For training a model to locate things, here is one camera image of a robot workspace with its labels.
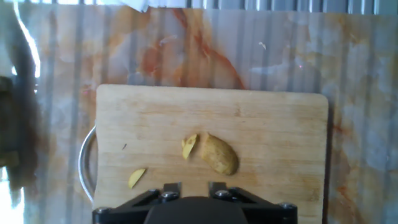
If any wooden cutting board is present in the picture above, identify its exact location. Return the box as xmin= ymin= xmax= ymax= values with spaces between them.
xmin=77 ymin=83 xmax=330 ymax=224

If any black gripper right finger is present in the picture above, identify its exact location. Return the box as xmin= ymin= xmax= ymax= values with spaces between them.
xmin=208 ymin=181 xmax=228 ymax=194

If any orange marbled table mat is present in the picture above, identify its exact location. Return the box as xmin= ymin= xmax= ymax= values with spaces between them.
xmin=0 ymin=2 xmax=398 ymax=224

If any stack of white papers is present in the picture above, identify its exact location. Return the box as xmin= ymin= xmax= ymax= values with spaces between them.
xmin=101 ymin=0 xmax=150 ymax=13

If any yellow potato slice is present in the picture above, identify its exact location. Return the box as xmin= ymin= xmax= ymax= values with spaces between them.
xmin=181 ymin=133 xmax=198 ymax=161
xmin=127 ymin=168 xmax=147 ymax=190

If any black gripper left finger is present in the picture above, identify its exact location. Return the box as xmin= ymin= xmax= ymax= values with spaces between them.
xmin=162 ymin=182 xmax=182 ymax=194

